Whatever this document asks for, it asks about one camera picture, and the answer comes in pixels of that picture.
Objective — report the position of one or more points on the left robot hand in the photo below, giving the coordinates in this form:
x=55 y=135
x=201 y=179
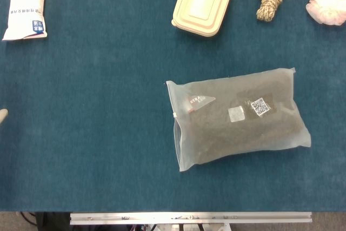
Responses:
x=2 y=115

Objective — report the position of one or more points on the frosted bag with dark garment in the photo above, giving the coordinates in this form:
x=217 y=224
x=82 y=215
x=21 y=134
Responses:
x=238 y=122

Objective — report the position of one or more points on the white tissue pack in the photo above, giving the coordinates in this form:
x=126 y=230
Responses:
x=25 y=6

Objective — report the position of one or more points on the beige plastic lunch box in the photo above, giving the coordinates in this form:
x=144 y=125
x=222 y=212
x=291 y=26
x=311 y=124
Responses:
x=202 y=1

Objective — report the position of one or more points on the pink mesh bath pouf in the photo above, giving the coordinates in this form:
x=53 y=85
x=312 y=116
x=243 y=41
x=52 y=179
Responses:
x=328 y=3

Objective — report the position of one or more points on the aluminium profile rail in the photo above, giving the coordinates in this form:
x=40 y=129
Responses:
x=189 y=217

